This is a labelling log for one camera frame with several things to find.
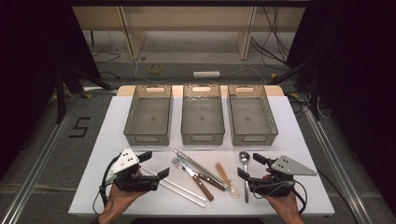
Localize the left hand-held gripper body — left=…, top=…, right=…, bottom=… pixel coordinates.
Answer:
left=106, top=147, right=162, bottom=192

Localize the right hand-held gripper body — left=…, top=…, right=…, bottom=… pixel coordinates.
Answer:
left=247, top=154, right=318, bottom=199

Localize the metal spoon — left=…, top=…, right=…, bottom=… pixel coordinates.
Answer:
left=238, top=150, right=251, bottom=204

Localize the white chopstick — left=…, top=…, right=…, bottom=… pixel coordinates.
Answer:
left=141, top=167, right=208, bottom=203
left=155, top=178, right=207, bottom=209

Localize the grey transparent plastic bin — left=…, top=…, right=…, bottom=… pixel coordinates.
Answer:
left=180, top=83, right=226, bottom=146
left=227, top=83, right=279, bottom=147
left=123, top=84, right=174, bottom=147

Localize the wooden-handled knife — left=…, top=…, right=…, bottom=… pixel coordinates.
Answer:
left=176, top=153, right=215, bottom=202

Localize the person's right hand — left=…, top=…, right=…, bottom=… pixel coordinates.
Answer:
left=266, top=195, right=304, bottom=220

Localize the person's left hand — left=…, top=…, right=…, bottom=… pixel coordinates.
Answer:
left=100, top=182, right=148, bottom=218

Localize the white table sheet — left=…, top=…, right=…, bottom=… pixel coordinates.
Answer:
left=68, top=95, right=335, bottom=217

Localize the black stand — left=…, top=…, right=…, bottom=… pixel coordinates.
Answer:
left=267, top=57, right=321, bottom=122
left=54, top=62, right=113, bottom=125

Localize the yellow tape roll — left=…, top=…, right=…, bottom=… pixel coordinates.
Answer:
left=147, top=63, right=163, bottom=76

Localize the white power strip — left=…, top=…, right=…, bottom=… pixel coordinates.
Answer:
left=192, top=70, right=221, bottom=79

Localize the beige wooden desk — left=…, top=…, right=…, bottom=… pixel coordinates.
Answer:
left=72, top=6, right=306, bottom=62

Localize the black curtain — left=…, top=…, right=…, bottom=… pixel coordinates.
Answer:
left=286, top=0, right=396, bottom=216
left=0, top=0, right=101, bottom=181

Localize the left hand-held gripper cable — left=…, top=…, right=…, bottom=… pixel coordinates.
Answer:
left=92, top=152, right=122, bottom=216

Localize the hand-held gripper cable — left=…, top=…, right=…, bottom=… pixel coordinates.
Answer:
left=92, top=152, right=122, bottom=216
left=251, top=180, right=309, bottom=216

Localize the right hand-held gripper cable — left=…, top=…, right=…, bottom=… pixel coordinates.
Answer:
left=251, top=180, right=309, bottom=216

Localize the wooden-handled fork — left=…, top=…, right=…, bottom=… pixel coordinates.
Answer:
left=170, top=157, right=227, bottom=191

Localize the metal floor rail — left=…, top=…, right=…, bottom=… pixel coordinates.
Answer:
left=0, top=92, right=82, bottom=224
left=303, top=108, right=375, bottom=224

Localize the thick black floor cable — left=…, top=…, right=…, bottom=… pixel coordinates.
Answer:
left=317, top=169, right=360, bottom=224

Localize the thin black floor cable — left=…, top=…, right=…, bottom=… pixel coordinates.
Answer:
left=92, top=50, right=121, bottom=80

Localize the bundle of black cables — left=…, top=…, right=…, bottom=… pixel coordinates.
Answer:
left=250, top=6, right=292, bottom=71

